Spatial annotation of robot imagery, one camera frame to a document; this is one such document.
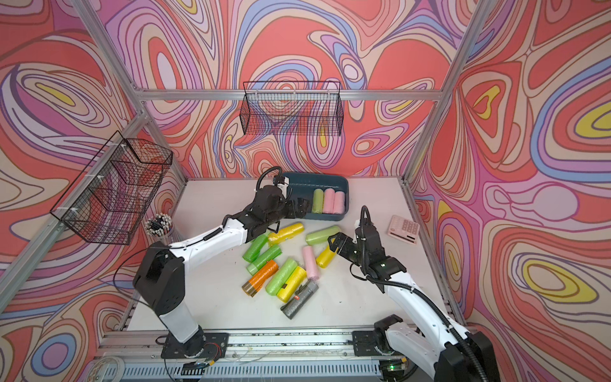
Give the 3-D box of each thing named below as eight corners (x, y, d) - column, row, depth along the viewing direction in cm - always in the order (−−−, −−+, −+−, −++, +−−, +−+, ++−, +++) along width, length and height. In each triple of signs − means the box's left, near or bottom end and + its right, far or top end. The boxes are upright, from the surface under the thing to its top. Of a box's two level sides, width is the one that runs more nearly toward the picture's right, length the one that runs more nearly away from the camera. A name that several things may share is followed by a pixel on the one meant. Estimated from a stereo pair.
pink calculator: (386, 235, 101) (387, 231, 99) (390, 217, 107) (391, 214, 105) (415, 245, 98) (418, 241, 96) (418, 226, 104) (420, 223, 102)
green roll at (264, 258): (251, 276, 89) (250, 273, 87) (245, 267, 91) (244, 265, 89) (282, 252, 95) (282, 250, 93) (276, 245, 97) (275, 242, 96)
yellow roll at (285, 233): (272, 248, 96) (271, 243, 94) (267, 240, 99) (266, 235, 96) (304, 231, 102) (304, 226, 99) (299, 224, 104) (299, 219, 101)
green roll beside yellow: (264, 291, 85) (263, 288, 83) (289, 259, 93) (289, 256, 91) (274, 298, 83) (273, 295, 82) (298, 265, 92) (298, 262, 90)
